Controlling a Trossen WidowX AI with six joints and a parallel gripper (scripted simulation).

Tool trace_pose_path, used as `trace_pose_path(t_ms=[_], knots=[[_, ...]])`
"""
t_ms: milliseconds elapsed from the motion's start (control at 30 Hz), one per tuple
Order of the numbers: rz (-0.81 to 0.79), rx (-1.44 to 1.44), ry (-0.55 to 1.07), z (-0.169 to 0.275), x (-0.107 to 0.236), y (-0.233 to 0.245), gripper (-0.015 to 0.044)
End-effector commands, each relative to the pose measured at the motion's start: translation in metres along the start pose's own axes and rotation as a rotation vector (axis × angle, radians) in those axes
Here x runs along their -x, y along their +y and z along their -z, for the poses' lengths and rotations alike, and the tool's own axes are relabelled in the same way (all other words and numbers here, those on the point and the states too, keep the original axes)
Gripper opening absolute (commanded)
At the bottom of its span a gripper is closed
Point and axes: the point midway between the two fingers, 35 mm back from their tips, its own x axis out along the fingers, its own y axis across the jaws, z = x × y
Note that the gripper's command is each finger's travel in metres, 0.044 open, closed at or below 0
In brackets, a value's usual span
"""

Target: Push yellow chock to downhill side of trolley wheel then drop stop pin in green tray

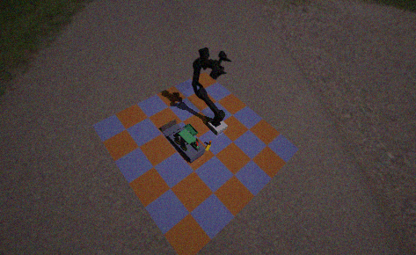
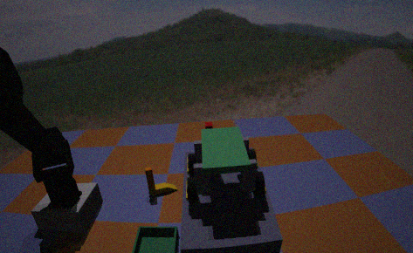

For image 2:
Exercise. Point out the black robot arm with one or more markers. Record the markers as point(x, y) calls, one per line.
point(48, 146)

